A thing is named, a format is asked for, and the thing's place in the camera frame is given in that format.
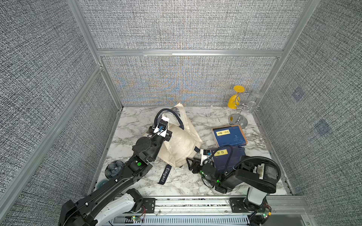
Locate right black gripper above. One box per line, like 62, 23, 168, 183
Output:
186, 157, 214, 187

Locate cream canvas tote bag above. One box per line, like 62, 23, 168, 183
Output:
153, 103, 203, 185

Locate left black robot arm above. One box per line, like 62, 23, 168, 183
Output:
58, 130, 172, 226

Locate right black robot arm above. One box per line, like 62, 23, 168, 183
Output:
186, 156, 281, 211

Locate blue book stack in bag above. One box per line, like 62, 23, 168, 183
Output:
213, 146, 246, 173

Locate dark round cup cluster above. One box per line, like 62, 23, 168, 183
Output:
105, 160, 124, 179

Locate teal ceramic cup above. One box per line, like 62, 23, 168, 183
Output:
96, 179, 109, 190

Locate yellow wine glass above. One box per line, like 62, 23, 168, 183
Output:
227, 85, 245, 110

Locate clear wine glass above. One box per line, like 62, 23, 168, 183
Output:
246, 91, 263, 114

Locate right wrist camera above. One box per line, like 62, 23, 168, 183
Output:
200, 149, 212, 165

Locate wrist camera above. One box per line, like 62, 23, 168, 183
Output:
200, 149, 212, 165
153, 116, 169, 137

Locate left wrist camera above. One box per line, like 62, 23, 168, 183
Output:
153, 116, 169, 137

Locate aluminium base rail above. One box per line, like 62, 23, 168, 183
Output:
106, 195, 317, 226

